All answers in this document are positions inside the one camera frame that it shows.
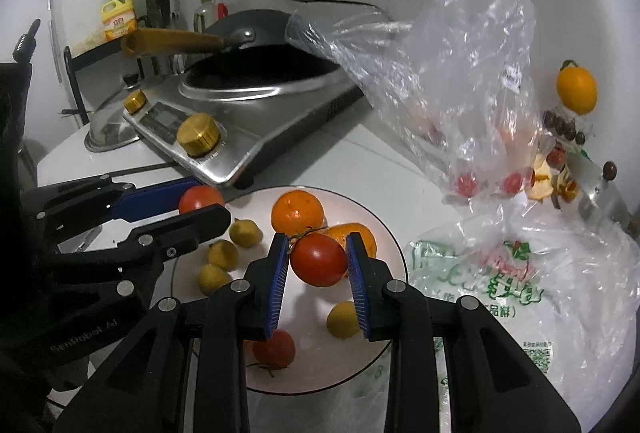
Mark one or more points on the yellow detergent bottle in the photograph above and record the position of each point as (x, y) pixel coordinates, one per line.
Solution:
(118, 18)

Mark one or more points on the small steel saucepan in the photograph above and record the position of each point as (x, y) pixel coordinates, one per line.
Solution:
(599, 199)

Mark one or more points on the yellow longan fruit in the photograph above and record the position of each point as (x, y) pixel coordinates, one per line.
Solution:
(342, 321)
(223, 254)
(245, 233)
(211, 278)

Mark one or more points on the large orange with leaf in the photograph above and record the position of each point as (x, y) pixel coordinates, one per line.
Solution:
(576, 88)

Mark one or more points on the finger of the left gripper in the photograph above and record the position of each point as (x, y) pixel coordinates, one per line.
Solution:
(81, 204)
(144, 250)

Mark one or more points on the black wok with wooden handle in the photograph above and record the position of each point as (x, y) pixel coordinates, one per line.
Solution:
(247, 49)

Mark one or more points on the red cap sauce bottle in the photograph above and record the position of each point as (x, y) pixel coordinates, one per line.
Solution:
(225, 8)

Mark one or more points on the clear plastic bag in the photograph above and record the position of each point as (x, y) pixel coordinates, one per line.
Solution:
(453, 84)

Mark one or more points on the printed plastic bag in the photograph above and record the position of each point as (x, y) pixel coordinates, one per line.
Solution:
(567, 293)

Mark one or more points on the black chopstick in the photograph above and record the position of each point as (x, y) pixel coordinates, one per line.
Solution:
(138, 169)

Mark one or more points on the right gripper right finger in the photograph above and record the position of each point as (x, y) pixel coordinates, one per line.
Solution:
(493, 385)

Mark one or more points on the steel induction cooker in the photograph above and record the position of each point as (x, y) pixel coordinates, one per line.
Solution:
(257, 123)

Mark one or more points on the dark oil bottle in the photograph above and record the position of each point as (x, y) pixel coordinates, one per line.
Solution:
(205, 16)

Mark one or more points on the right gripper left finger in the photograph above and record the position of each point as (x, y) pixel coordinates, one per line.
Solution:
(185, 360)

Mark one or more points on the white round plate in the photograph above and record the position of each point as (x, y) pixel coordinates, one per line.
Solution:
(321, 361)

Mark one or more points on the black wire rack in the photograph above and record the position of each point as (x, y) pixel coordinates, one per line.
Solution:
(92, 66)

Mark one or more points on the red tomato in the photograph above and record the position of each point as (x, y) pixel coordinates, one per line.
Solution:
(198, 197)
(318, 260)
(276, 353)

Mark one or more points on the orange peel scraps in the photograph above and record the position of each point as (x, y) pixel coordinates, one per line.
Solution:
(552, 180)

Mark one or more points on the clear box of dates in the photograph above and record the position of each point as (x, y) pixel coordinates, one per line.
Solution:
(570, 130)

